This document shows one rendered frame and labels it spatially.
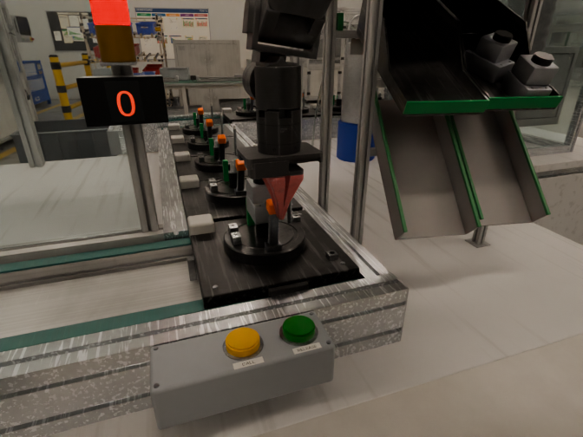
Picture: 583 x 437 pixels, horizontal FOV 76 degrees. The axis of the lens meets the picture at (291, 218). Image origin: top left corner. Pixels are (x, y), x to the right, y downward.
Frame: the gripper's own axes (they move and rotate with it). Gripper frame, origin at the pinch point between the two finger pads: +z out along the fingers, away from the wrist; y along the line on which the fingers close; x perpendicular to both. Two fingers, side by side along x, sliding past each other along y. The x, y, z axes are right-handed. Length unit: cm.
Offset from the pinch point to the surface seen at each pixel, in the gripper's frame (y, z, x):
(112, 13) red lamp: 18.5, -25.9, -18.1
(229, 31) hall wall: -198, -60, -1043
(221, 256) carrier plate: 7.9, 9.5, -7.2
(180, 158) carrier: 10, 8, -66
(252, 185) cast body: 2.1, -2.0, -7.4
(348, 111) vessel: -55, 1, -85
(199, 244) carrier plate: 10.9, 9.5, -12.6
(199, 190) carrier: 7.4, 9.4, -39.6
